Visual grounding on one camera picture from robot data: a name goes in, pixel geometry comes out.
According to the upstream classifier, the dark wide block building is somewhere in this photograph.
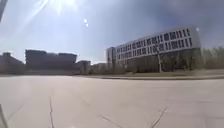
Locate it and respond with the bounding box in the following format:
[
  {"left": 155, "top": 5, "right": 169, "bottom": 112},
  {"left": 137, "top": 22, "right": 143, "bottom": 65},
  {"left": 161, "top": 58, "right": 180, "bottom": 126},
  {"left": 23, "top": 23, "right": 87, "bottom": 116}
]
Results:
[{"left": 25, "top": 49, "right": 78, "bottom": 72}]

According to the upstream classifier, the pale stone slab pavement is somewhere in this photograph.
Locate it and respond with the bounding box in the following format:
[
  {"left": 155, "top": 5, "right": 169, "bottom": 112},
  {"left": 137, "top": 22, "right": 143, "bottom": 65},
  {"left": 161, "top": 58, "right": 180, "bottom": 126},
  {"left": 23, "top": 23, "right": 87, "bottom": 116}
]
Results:
[{"left": 0, "top": 74, "right": 224, "bottom": 128}]

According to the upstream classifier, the raised pale ground strip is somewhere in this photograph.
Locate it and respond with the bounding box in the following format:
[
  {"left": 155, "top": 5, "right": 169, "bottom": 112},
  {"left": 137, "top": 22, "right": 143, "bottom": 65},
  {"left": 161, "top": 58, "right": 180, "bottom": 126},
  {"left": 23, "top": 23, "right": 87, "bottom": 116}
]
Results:
[{"left": 109, "top": 70, "right": 224, "bottom": 79}]

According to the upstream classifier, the low dark building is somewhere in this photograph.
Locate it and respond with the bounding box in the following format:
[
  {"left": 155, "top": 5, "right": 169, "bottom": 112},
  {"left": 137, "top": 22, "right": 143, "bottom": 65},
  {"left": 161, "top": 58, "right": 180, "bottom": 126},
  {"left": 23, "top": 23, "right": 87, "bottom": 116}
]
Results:
[{"left": 0, "top": 51, "right": 26, "bottom": 75}]

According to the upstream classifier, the large white office building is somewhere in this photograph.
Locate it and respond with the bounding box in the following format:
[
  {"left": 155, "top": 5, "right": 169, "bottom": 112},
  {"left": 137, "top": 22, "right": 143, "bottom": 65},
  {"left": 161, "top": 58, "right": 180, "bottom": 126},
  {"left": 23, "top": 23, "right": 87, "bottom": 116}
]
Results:
[{"left": 105, "top": 26, "right": 203, "bottom": 74}]

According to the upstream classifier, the small grey building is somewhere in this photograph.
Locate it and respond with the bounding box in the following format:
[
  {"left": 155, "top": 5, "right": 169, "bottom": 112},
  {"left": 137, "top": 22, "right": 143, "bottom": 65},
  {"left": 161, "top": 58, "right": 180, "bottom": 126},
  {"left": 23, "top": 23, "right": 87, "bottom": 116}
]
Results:
[{"left": 76, "top": 59, "right": 92, "bottom": 75}]

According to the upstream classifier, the dark stone kerb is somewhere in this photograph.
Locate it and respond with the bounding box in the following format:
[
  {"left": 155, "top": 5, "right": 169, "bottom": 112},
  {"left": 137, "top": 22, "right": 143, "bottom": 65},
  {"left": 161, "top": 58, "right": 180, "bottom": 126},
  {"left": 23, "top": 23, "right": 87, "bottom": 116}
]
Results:
[{"left": 99, "top": 76, "right": 224, "bottom": 81}]

